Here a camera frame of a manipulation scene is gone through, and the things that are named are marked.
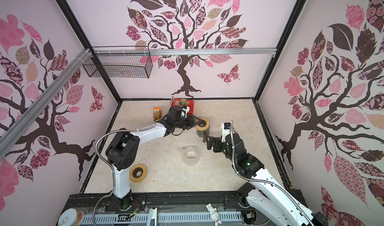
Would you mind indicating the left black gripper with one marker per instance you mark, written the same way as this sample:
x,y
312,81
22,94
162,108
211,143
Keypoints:
x,y
191,120

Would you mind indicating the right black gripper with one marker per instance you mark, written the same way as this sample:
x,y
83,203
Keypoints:
x,y
218,142

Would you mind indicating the grey glass pitcher wooden handle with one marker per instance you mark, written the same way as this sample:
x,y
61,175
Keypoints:
x,y
203,132

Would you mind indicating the wooden dripper ring stand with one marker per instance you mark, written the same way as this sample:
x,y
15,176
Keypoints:
x,y
203,125

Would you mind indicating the coffee filter paper box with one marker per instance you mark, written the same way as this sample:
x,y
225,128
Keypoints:
x,y
157,114

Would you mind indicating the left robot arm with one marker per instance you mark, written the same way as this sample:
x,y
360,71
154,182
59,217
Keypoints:
x,y
122,151

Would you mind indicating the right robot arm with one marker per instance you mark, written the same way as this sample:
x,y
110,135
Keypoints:
x,y
262,191

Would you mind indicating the red snack bag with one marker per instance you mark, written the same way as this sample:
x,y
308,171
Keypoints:
x,y
185,102

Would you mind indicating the frosted white glass pitcher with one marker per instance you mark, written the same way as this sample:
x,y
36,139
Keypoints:
x,y
190,156

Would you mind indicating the white toy figure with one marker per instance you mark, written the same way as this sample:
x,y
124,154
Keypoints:
x,y
214,215

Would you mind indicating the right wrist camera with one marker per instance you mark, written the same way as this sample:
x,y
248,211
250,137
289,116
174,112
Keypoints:
x,y
226,130

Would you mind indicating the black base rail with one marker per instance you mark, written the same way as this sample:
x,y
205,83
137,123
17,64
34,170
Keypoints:
x,y
229,200

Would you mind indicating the aluminium bar back wall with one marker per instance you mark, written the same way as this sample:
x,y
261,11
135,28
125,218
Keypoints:
x,y
189,52

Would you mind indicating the aluminium bar wall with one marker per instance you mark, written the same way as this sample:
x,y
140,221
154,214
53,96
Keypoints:
x,y
11,136
189,52

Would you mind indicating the black wire basket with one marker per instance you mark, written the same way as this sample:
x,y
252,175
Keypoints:
x,y
115,62

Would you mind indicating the white cable duct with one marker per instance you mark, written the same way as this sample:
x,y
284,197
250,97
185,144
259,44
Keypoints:
x,y
169,219

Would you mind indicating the aluminium bar left wall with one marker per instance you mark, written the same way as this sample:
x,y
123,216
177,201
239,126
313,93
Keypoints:
x,y
11,136

